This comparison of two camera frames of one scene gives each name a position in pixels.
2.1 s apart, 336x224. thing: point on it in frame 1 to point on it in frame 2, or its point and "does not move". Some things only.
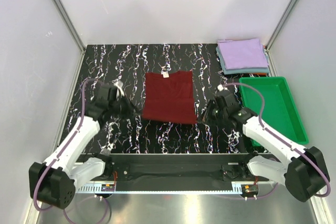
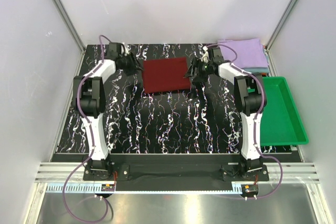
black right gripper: [211, 104] to [199, 78]
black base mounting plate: [177, 167] does not move
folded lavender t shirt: [242, 54] does not move
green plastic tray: [280, 112] does not move
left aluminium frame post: [63, 10] does not move
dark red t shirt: [169, 97] to [165, 74]
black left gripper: [130, 110] to [135, 66]
